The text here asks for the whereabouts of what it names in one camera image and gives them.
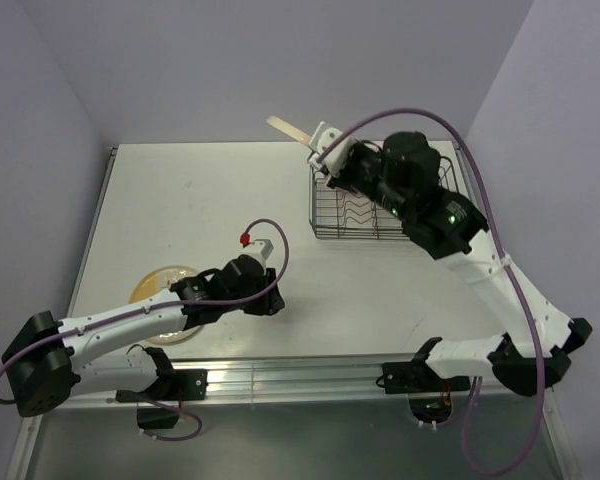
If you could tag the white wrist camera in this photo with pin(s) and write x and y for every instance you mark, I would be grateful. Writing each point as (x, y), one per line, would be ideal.
(259, 249)
(329, 149)

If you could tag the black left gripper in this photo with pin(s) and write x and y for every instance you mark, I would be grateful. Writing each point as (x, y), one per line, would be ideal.
(268, 303)

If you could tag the pink and cream floral plate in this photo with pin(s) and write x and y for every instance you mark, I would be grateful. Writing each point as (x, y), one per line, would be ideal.
(289, 130)

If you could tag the aluminium extrusion rail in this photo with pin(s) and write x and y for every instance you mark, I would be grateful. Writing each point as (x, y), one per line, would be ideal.
(254, 381)

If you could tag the black wire dish rack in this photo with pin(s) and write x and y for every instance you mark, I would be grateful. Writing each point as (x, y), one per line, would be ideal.
(342, 215)

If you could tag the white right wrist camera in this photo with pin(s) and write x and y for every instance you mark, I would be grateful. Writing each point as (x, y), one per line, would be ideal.
(329, 149)

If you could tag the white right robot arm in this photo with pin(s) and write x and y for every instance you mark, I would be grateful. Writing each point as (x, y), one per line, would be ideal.
(402, 177)

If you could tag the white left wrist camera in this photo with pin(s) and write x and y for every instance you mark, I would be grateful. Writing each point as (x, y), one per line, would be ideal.
(259, 249)

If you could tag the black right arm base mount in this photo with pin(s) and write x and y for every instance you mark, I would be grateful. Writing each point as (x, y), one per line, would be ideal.
(434, 402)

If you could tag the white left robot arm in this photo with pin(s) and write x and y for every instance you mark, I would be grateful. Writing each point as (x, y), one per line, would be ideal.
(51, 360)

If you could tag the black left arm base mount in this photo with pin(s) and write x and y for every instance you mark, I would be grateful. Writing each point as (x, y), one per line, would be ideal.
(165, 402)

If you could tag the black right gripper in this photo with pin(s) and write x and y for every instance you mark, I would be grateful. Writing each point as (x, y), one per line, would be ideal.
(341, 180)

